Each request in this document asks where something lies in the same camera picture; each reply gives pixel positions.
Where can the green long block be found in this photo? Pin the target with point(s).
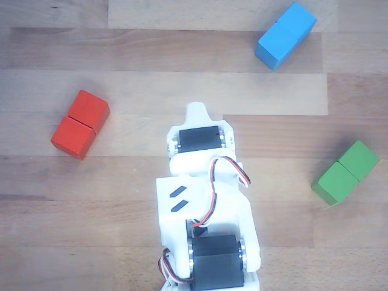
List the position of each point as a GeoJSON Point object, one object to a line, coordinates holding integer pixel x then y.
{"type": "Point", "coordinates": [345, 172]}

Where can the red long block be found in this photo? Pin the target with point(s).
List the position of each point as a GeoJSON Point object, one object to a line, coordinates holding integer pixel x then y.
{"type": "Point", "coordinates": [80, 125]}

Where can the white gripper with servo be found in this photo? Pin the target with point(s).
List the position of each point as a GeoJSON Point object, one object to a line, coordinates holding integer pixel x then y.
{"type": "Point", "coordinates": [198, 139]}

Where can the white robot arm with base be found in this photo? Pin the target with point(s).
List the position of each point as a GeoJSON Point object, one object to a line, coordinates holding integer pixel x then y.
{"type": "Point", "coordinates": [233, 212]}

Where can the light blue long block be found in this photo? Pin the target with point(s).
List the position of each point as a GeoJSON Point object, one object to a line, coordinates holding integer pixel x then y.
{"type": "Point", "coordinates": [285, 34]}

